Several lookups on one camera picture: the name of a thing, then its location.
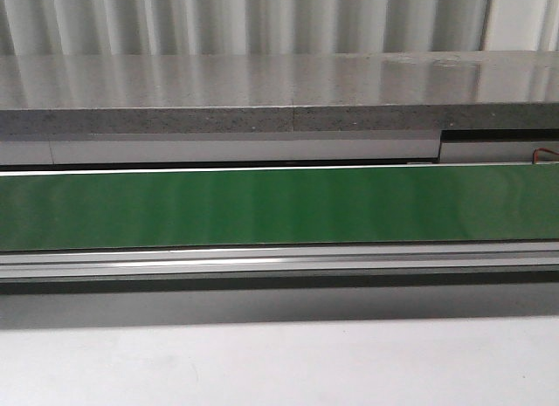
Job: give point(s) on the grey speckled stone counter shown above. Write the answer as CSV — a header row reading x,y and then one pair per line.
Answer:
x,y
219,94

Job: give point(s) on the green conveyor belt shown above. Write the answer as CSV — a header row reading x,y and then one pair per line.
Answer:
x,y
83,210

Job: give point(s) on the white pleated curtain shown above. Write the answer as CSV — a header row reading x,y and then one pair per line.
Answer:
x,y
237,27

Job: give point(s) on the aluminium conveyor frame rail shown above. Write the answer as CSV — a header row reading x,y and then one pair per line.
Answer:
x,y
282,261

